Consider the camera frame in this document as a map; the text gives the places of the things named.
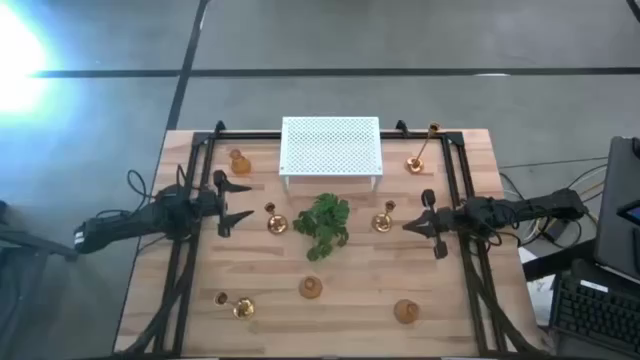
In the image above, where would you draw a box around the green artificial potted plant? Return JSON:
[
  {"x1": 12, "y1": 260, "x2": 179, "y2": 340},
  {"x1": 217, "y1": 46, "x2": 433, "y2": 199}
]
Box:
[{"x1": 292, "y1": 192, "x2": 351, "y2": 263}]

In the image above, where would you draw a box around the amber ribbed glass candle holder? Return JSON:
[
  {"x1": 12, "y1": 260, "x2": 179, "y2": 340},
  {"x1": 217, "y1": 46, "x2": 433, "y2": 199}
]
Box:
[
  {"x1": 392, "y1": 298, "x2": 421, "y2": 325},
  {"x1": 228, "y1": 148, "x2": 253, "y2": 177},
  {"x1": 298, "y1": 275, "x2": 324, "y2": 301}
]

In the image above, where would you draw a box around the black aluminium rig frame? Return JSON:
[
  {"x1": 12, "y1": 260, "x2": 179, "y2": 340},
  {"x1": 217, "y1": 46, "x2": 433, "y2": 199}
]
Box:
[{"x1": 115, "y1": 119, "x2": 546, "y2": 359}]

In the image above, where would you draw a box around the tall brass candlestick holder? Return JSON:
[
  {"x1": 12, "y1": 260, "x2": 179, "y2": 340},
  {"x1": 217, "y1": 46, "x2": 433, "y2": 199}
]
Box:
[
  {"x1": 404, "y1": 121, "x2": 442, "y2": 175},
  {"x1": 213, "y1": 291, "x2": 256, "y2": 321}
]

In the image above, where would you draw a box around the black power adapter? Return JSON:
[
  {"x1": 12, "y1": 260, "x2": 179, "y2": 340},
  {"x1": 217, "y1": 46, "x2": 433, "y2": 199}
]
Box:
[{"x1": 547, "y1": 219, "x2": 571, "y2": 240}]

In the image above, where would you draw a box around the short brass candlestick holder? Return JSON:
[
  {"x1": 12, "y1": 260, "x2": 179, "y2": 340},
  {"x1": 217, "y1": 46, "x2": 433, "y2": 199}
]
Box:
[
  {"x1": 263, "y1": 201, "x2": 290, "y2": 236},
  {"x1": 370, "y1": 199, "x2": 398, "y2": 234}
]

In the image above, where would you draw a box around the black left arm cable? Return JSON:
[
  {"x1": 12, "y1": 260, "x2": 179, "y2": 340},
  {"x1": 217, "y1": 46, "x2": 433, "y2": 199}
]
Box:
[{"x1": 125, "y1": 168, "x2": 154, "y2": 204}]

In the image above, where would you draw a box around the white perforated metal shelf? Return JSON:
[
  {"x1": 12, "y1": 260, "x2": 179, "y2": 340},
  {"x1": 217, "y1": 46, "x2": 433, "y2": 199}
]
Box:
[{"x1": 278, "y1": 116, "x2": 385, "y2": 194}]

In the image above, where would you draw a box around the black stand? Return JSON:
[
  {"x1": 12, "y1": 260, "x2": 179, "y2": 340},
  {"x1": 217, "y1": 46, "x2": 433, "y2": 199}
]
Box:
[{"x1": 0, "y1": 199, "x2": 80, "y2": 360}]

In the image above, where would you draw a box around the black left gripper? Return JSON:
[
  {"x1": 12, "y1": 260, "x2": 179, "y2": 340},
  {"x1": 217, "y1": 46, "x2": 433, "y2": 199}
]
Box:
[{"x1": 192, "y1": 169, "x2": 256, "y2": 239}]

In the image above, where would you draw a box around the black computer keyboard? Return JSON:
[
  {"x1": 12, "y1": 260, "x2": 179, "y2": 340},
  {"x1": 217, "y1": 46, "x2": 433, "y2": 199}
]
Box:
[{"x1": 548, "y1": 272, "x2": 640, "y2": 357}]

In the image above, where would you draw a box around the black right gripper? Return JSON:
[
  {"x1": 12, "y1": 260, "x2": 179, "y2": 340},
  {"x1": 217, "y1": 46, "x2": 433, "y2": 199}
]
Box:
[{"x1": 402, "y1": 188, "x2": 469, "y2": 260}]

